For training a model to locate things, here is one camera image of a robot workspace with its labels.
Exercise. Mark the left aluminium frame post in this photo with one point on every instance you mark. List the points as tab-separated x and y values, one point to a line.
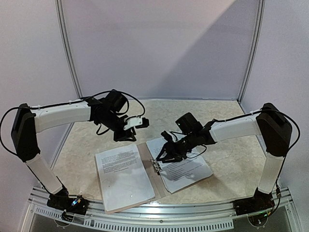
67	48

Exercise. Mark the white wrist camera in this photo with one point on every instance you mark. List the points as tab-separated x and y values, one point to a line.
169	137
136	122

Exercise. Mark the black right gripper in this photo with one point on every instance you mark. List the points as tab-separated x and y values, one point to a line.
175	150

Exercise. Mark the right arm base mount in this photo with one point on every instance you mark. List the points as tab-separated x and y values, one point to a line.
256	203

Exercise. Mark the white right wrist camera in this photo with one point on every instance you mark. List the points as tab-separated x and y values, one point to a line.
169	137

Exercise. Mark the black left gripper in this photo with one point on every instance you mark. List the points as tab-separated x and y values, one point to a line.
124	137

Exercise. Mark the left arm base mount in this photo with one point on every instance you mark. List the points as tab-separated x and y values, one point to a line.
69	205

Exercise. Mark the right aluminium frame post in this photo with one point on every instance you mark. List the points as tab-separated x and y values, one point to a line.
253	49

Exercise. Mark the aluminium frame post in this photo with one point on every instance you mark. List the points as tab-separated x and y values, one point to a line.
253	49
67	48

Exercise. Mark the white paper stack remainder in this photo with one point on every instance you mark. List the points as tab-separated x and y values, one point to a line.
175	176

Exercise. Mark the brown plastic folder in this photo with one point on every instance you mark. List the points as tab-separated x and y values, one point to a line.
134	185

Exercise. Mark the metal folder clip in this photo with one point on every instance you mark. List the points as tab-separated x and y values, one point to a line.
156	166

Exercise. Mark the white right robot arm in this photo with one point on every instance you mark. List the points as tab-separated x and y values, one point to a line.
271	129

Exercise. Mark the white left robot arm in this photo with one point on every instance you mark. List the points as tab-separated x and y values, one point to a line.
30	121

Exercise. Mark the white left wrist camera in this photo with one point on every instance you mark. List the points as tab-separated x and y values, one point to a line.
136	122

